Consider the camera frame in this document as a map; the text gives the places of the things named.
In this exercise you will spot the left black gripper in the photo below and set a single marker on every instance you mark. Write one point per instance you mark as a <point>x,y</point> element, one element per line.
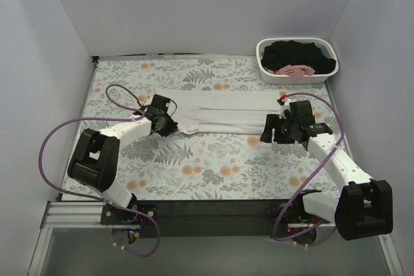
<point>165,124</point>

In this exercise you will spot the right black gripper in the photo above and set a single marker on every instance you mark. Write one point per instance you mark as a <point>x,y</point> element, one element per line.
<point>277,129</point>

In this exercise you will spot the white t shirt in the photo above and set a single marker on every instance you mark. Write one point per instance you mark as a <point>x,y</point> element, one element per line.
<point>221,112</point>

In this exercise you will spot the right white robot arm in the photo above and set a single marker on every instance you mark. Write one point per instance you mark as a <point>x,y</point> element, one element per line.
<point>365,206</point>

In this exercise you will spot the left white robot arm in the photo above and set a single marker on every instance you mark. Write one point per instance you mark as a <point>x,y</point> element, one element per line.
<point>95,159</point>

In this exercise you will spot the floral table mat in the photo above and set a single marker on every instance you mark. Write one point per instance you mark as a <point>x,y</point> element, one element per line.
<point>205,166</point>

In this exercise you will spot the pink garment in basket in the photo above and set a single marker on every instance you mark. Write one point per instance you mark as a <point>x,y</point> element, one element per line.
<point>295,71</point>

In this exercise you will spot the white plastic laundry basket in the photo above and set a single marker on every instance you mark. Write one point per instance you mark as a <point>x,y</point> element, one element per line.
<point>283,79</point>

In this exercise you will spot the black garment in basket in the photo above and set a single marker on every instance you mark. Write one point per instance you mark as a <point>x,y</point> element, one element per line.
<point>282,53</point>

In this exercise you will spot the blue garment in basket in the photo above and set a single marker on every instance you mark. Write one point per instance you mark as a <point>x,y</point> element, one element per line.
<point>324,50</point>

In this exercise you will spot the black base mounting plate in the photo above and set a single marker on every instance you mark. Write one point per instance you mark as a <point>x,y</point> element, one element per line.
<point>209,218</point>

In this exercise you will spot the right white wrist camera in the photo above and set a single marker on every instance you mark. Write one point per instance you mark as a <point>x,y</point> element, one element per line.
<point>284,103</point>

